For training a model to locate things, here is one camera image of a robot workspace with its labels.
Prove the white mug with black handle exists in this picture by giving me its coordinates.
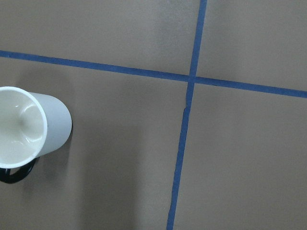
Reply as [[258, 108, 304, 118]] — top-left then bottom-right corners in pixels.
[[0, 86, 72, 184]]

